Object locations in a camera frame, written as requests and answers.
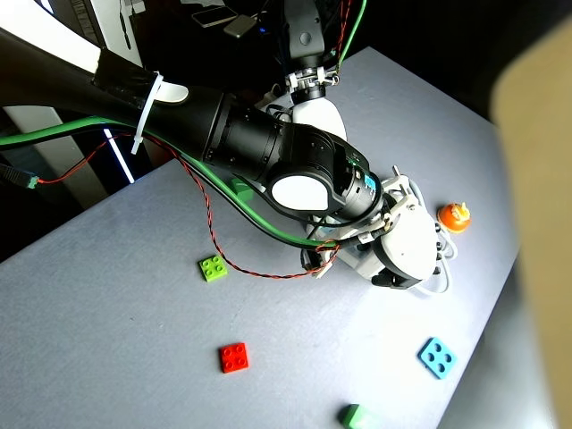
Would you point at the green cube number 7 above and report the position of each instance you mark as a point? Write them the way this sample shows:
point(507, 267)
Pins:
point(243, 194)

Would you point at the red studded brick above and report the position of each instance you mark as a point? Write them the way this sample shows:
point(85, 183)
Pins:
point(234, 357)

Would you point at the beige blurred board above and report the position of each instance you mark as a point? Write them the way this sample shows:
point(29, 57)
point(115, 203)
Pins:
point(536, 179)

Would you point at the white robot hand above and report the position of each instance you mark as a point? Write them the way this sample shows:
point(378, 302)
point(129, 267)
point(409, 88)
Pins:
point(319, 114)
point(409, 246)

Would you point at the green cube letter Y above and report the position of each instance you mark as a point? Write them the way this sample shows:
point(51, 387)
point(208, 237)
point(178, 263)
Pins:
point(355, 418)

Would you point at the grey table cloth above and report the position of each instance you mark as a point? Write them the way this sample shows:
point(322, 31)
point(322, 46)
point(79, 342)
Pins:
point(134, 335)

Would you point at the white smartphone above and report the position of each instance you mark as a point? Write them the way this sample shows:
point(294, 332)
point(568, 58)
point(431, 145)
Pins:
point(214, 16)

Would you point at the grey flat device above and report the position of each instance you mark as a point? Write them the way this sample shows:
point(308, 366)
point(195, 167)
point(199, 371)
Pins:
point(240, 26)

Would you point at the white light strip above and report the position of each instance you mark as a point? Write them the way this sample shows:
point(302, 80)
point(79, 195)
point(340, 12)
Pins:
point(120, 156)

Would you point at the lime green studded brick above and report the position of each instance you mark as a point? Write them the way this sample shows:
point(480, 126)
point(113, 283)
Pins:
point(213, 268)

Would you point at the orange toy fruit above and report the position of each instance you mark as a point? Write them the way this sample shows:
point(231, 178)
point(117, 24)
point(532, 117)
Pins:
point(452, 220)

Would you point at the blue four-hole block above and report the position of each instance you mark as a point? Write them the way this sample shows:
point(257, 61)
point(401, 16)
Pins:
point(437, 358)

